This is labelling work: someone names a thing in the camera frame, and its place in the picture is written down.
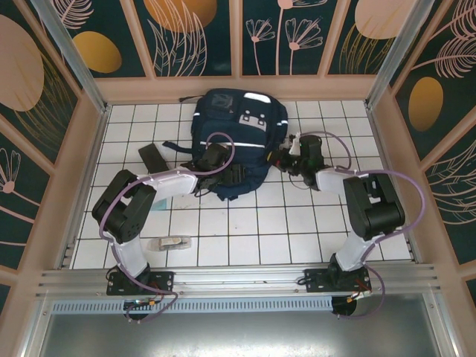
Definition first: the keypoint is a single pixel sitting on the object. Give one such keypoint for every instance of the teal sticky note pad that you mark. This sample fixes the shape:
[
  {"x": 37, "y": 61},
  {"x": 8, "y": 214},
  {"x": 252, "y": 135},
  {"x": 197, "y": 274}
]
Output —
[{"x": 161, "y": 205}]

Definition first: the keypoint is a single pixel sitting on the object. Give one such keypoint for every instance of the long black pencil case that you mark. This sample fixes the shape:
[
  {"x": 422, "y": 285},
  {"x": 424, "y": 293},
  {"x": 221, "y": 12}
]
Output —
[{"x": 152, "y": 158}]

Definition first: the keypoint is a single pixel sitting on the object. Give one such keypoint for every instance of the dark floral wall panel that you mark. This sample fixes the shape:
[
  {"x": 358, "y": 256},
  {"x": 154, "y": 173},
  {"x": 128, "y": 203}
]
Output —
[
  {"x": 96, "y": 52},
  {"x": 427, "y": 100},
  {"x": 453, "y": 186},
  {"x": 18, "y": 193},
  {"x": 357, "y": 44},
  {"x": 22, "y": 67},
  {"x": 178, "y": 37},
  {"x": 282, "y": 37}
]

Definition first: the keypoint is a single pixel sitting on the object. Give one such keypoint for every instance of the grey metal sheet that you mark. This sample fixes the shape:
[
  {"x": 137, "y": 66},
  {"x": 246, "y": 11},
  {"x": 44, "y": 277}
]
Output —
[{"x": 238, "y": 334}]

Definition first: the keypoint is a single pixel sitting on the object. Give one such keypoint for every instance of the short aluminium side rail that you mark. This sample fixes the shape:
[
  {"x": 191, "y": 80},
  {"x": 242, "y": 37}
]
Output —
[
  {"x": 67, "y": 253},
  {"x": 411, "y": 249}
]

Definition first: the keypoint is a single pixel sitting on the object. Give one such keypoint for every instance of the aluminium corner post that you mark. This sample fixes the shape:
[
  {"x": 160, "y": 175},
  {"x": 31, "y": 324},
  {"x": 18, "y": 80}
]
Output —
[
  {"x": 74, "y": 63},
  {"x": 398, "y": 52}
]

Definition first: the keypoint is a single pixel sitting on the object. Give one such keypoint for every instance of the navy blue student backpack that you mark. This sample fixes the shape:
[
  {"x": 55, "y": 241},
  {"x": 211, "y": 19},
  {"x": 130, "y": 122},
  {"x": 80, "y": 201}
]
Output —
[{"x": 238, "y": 130}]

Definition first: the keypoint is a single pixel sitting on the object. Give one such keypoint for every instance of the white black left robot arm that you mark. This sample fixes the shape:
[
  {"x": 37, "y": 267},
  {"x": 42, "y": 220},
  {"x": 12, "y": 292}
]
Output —
[{"x": 171, "y": 184}]

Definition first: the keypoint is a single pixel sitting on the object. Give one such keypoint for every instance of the clear plastic pencil pouch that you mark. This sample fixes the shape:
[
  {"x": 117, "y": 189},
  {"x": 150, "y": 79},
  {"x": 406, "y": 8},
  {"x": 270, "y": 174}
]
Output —
[{"x": 171, "y": 243}]

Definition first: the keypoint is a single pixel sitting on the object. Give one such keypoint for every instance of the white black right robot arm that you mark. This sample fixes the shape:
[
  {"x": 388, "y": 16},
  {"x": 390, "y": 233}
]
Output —
[{"x": 372, "y": 208}]

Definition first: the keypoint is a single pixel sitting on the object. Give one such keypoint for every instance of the long aluminium base rail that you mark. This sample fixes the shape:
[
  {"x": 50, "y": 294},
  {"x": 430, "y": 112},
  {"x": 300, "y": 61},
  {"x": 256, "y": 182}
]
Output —
[{"x": 241, "y": 275}]

